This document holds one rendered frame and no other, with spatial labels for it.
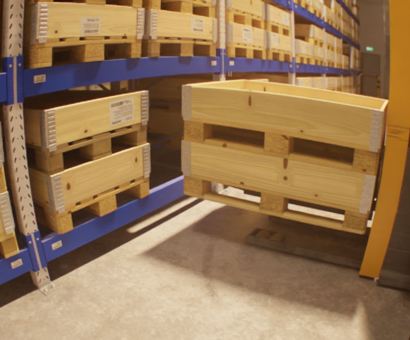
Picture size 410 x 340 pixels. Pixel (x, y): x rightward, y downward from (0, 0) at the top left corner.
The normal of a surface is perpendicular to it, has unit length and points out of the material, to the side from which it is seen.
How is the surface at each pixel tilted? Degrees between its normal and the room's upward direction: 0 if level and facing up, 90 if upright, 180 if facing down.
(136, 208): 90
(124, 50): 90
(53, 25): 90
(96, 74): 90
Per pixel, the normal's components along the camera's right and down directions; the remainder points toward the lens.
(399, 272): -0.56, 0.24
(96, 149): 0.83, 0.17
